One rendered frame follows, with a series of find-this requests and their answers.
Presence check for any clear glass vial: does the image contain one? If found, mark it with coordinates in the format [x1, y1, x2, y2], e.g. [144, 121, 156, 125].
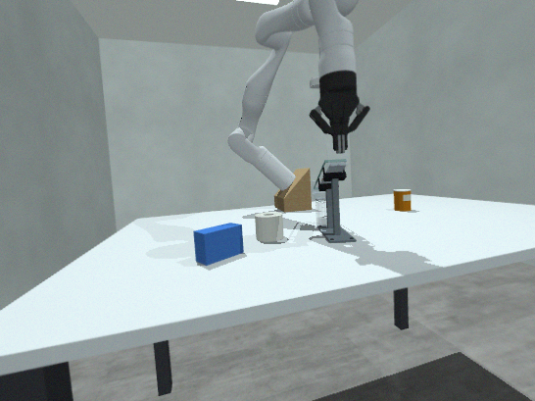
[316, 201, 327, 226]

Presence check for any orange pill bottle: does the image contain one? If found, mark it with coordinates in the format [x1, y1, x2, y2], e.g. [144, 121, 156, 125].
[394, 189, 412, 212]

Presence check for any blue rectangular block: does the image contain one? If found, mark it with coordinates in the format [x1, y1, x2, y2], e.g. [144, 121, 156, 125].
[193, 223, 244, 266]

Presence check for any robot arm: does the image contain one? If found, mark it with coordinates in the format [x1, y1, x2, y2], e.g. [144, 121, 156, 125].
[227, 0, 359, 191]

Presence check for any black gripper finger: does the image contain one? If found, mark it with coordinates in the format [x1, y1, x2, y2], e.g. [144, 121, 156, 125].
[339, 99, 370, 153]
[310, 100, 342, 154]

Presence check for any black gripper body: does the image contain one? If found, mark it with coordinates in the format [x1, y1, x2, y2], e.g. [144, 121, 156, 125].
[318, 71, 360, 120]

